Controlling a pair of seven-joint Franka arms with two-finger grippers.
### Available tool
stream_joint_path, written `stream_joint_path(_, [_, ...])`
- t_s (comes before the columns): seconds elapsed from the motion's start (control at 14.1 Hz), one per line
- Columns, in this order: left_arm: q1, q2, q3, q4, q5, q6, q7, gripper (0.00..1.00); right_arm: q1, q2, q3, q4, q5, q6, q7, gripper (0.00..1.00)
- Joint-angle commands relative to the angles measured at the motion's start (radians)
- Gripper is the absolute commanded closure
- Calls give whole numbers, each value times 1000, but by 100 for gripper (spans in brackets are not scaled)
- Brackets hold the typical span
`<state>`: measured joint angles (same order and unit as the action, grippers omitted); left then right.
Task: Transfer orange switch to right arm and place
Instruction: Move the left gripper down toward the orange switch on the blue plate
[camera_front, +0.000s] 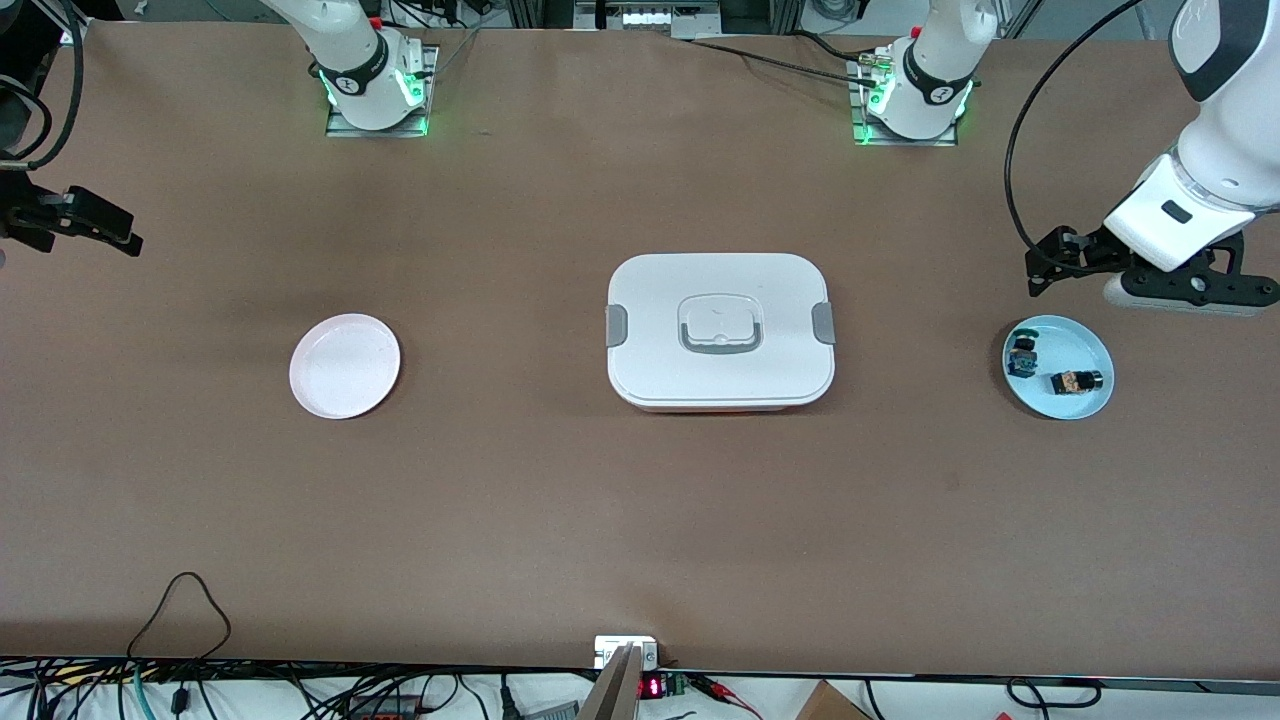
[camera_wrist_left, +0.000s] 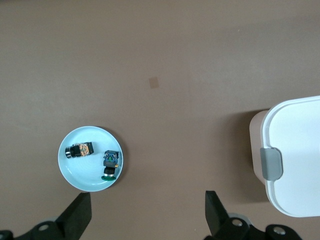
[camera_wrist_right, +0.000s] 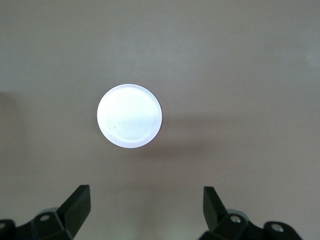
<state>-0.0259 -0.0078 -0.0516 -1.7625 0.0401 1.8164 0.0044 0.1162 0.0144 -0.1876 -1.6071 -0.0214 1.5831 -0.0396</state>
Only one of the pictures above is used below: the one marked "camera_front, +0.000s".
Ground white lidded lunch box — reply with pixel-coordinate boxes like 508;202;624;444
605;252;836;413

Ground brown cardboard box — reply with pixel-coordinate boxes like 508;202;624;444
795;680;871;720

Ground white power strip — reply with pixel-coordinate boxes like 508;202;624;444
575;0;723;32

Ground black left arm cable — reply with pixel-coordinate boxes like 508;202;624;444
1004;0;1147;253

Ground pink round plate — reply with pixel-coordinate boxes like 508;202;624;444
289;313;402;420

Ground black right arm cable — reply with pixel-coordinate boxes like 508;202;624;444
0;0;87;173

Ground black cable to arm base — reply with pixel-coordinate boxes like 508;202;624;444
675;35;886;93

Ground grey metal bar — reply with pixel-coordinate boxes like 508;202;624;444
578;645;643;720

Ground black looped cable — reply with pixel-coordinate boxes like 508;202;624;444
125;572;233;663

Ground light blue round plate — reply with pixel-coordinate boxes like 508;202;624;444
1002;315;1115;421

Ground small white box device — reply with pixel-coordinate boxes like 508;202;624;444
594;635;661;670

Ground thin black cable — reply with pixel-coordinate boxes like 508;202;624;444
1005;678;1103;708

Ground green push-button switch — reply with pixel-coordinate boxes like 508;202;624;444
1005;325;1042;379

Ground red and black clip leads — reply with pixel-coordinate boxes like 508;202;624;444
690;674;763;719

